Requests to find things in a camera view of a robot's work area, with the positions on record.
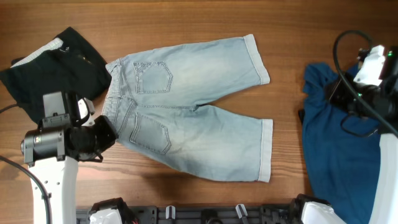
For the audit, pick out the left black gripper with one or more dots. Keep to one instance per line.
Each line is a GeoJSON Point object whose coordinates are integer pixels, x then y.
{"type": "Point", "coordinates": [112, 135]}

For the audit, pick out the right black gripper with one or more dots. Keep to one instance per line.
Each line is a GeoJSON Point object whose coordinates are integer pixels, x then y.
{"type": "Point", "coordinates": [336, 91]}

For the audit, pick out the light blue denim shorts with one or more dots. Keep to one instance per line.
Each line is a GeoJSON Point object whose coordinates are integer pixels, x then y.
{"type": "Point", "coordinates": [161, 104]}

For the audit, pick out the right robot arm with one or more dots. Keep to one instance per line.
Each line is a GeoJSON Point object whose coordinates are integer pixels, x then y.
{"type": "Point", "coordinates": [373, 92]}

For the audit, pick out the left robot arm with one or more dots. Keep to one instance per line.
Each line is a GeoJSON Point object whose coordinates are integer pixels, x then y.
{"type": "Point", "coordinates": [67, 135]}

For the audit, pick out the dark blue t-shirt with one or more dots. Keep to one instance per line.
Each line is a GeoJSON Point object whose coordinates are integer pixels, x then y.
{"type": "Point", "coordinates": [357, 176]}

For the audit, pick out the folded black garment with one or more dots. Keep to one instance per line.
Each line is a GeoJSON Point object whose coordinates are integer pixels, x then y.
{"type": "Point", "coordinates": [70, 63]}

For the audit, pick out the left white rail clip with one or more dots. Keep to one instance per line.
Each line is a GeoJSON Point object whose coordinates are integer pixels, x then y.
{"type": "Point", "coordinates": [170, 212]}

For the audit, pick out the white rail clip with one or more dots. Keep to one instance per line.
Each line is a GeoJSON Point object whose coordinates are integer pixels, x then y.
{"type": "Point", "coordinates": [170, 212]}
{"type": "Point", "coordinates": [242, 213]}

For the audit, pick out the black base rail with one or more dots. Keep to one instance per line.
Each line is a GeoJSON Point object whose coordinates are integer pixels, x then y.
{"type": "Point", "coordinates": [264, 214]}

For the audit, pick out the right white rail clip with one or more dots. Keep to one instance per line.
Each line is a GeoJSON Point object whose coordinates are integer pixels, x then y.
{"type": "Point", "coordinates": [242, 213]}

